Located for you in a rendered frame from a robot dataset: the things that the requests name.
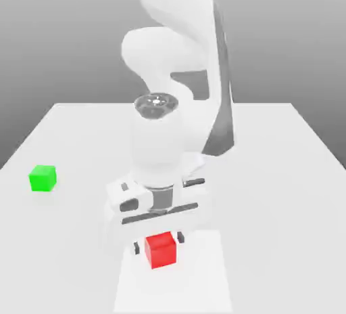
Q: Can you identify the small red cube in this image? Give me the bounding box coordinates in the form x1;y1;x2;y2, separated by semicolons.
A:
143;231;178;270

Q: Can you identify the small green cube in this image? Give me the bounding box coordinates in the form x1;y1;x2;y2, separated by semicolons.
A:
28;164;58;193

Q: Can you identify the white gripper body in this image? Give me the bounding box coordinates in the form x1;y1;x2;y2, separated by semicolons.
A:
115;202;207;239

